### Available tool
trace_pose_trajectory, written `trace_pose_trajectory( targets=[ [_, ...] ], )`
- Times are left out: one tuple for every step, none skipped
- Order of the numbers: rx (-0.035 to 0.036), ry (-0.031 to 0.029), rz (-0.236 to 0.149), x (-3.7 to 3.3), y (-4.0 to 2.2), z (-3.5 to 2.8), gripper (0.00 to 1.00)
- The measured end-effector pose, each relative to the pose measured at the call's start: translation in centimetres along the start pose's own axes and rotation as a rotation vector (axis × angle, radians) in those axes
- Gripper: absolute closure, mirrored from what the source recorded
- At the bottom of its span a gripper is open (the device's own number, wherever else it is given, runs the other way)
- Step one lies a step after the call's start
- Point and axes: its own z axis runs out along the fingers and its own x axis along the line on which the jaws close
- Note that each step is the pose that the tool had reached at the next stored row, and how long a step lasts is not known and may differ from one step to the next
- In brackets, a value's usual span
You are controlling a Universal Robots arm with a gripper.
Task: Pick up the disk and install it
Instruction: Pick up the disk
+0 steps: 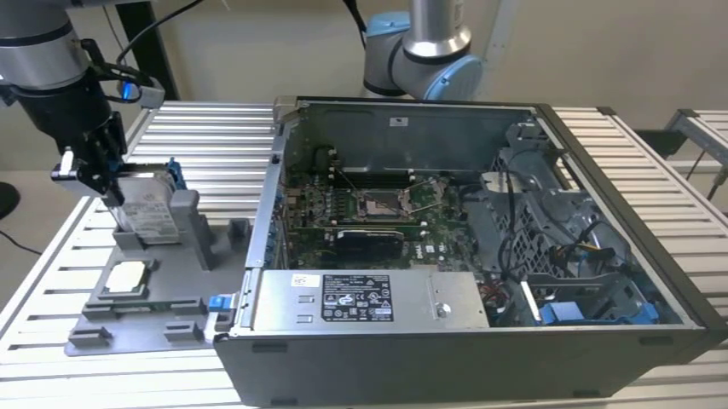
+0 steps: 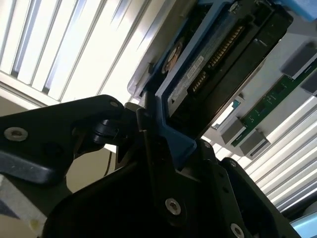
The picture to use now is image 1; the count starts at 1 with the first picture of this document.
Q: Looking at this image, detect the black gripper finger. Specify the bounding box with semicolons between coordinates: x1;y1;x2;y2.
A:
72;110;129;207

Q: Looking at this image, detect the hard disk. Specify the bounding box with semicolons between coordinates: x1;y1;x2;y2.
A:
111;157;188;248

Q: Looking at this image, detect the grey metal disk bay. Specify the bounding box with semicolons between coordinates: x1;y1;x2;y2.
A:
463;147;661;329

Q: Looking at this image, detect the black round floor base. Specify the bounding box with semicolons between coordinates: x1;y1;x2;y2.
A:
0;181;21;222

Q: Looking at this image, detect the silver CPU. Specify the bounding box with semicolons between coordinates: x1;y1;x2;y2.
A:
103;260;152;295

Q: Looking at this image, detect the grey parts rack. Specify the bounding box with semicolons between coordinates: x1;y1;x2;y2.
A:
60;191;255;358

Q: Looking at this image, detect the green RAM stick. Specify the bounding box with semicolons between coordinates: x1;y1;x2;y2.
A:
111;300;197;314

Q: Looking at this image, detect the thin metal locking lever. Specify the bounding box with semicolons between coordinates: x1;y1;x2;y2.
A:
332;164;364;193

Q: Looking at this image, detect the grey power supply unit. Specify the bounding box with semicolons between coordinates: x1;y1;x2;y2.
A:
248;268;491;331

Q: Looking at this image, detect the black RAM slot bank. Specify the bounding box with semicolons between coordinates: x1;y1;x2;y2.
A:
334;167;414;188

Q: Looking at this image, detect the CPU socket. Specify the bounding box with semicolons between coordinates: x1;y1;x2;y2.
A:
355;189;416;222

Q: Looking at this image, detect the black graphics card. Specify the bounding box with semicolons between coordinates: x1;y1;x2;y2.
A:
292;225;408;259

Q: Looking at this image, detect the metal socket cover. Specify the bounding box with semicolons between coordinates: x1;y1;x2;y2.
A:
406;176;455;213

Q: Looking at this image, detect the green motherboard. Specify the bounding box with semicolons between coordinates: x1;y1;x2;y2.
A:
278;170;485;272

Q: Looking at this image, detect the open grey PC case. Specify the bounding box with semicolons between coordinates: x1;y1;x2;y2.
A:
211;94;724;406

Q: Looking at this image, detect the blue carrier in bay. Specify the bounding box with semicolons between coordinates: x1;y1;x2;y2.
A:
538;301;585;325

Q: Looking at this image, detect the dark box between tables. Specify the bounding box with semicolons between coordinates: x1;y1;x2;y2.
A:
633;129;684;161

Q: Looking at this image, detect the neighbouring metal slat table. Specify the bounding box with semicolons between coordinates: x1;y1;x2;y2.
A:
664;108;728;201

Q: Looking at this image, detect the silver camera bracket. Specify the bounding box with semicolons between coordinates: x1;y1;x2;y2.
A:
49;146;80;192

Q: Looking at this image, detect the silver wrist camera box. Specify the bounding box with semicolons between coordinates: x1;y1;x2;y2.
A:
116;76;165;107

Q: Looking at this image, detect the black upright post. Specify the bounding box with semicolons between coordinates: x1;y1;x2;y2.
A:
116;0;180;101

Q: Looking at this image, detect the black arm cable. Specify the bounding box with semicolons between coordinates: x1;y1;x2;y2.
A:
339;0;371;34

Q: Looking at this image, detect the black round cable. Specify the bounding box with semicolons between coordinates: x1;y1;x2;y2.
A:
494;148;533;295

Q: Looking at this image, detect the red wire bundle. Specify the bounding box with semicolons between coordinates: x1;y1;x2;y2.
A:
479;284;509;308

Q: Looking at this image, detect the yellow and orange power wire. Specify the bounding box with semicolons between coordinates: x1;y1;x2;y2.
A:
554;241;613;261

